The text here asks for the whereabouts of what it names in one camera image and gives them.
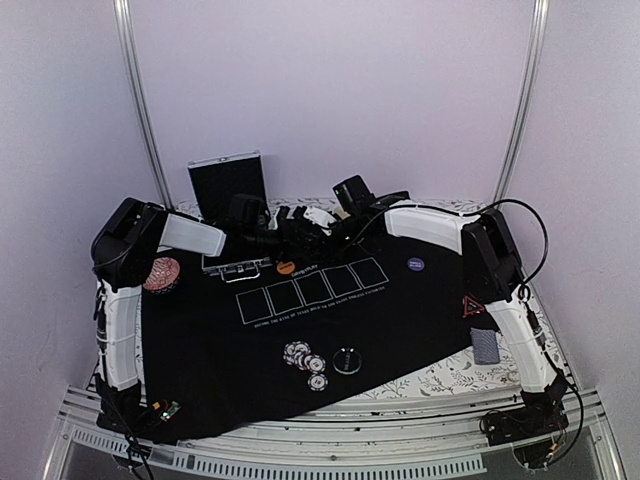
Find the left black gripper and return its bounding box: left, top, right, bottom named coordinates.
left=244, top=218, right=315, bottom=264

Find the orange big blind button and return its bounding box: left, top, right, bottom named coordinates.
left=276, top=261, right=296, bottom=275

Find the purple small blind button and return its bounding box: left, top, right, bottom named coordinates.
left=407, top=257, right=425, bottom=272

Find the aluminium poker chip case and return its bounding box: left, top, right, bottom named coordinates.
left=187, top=150, right=271, bottom=283

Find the poker chip stack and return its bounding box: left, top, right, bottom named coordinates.
left=283, top=341, right=311, bottom=370

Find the blue white chip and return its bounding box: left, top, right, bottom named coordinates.
left=307, top=373, right=329, bottom=392
left=303, top=354, right=326, bottom=373

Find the clear black dealer button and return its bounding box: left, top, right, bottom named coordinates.
left=332, top=347, right=362, bottom=375

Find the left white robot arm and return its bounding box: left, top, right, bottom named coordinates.
left=91, top=194, right=336, bottom=434

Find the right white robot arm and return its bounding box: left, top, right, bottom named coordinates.
left=321, top=177, right=571, bottom=439

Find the black poker table mat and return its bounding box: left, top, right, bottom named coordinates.
left=141, top=233, right=494, bottom=443

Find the red triangle black token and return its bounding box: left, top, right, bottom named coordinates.
left=463, top=295, right=486, bottom=318

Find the blue patterned card deck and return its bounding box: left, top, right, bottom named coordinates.
left=470, top=328, right=500, bottom=365

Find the small green circuit board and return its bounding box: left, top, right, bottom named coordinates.
left=151, top=400, right=181, bottom=422

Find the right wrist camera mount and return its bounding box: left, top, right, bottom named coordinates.
left=303, top=206, right=336, bottom=229

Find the front aluminium rail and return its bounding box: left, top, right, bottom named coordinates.
left=47, top=384, right=621, bottom=480

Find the right aluminium frame post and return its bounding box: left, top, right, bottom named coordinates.
left=492, top=0, right=550, bottom=202

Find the aluminium frame post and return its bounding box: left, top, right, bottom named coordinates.
left=113, top=0, right=174, bottom=208
left=492, top=0, right=550, bottom=202

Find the left aluminium frame post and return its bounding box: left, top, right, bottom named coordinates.
left=113, top=0, right=174, bottom=208

